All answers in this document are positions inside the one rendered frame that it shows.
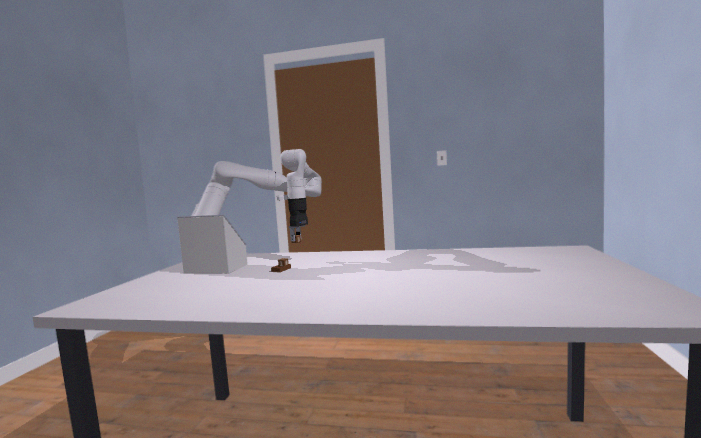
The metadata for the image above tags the brown wooden tray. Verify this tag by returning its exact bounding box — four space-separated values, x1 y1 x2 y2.
271 264 291 272

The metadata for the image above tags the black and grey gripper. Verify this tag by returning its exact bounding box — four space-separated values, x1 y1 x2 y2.
277 186 308 241

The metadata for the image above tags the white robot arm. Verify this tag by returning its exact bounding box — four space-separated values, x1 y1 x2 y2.
192 149 322 216

